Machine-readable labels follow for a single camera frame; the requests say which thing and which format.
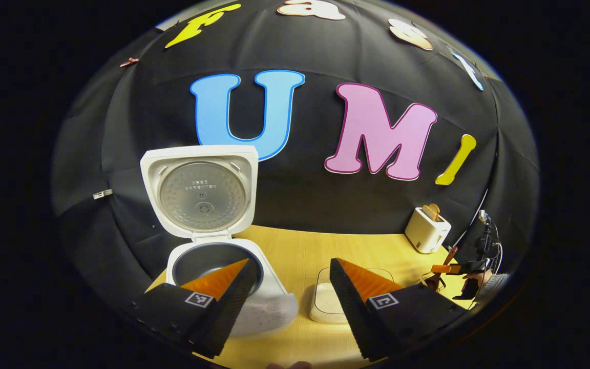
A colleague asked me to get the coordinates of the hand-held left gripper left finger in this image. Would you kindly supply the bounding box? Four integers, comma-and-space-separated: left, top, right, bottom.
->
131, 258, 259, 359

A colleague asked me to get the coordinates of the wire chopstick holder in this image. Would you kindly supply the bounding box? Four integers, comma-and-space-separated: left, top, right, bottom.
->
420, 274, 447, 293

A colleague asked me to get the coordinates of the white toaster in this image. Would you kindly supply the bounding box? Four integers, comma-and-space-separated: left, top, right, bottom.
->
405, 207, 452, 254

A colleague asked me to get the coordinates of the wooden spoon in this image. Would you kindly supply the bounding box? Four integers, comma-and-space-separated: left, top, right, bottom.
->
423, 246, 458, 290

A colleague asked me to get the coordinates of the white rice cooker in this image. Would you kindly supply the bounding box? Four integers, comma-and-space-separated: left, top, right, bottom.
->
140, 145, 300, 339

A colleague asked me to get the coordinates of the clear box of rice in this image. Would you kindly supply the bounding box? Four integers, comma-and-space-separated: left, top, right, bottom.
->
309, 266, 408, 323

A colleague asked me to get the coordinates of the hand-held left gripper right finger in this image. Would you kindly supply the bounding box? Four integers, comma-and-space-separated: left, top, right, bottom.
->
329, 258, 473, 362

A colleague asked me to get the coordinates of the black backdrop cloth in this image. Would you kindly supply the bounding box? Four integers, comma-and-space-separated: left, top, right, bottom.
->
52, 0, 540, 298

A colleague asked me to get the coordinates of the white cable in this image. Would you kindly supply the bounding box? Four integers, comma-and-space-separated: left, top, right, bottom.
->
451, 190, 489, 249

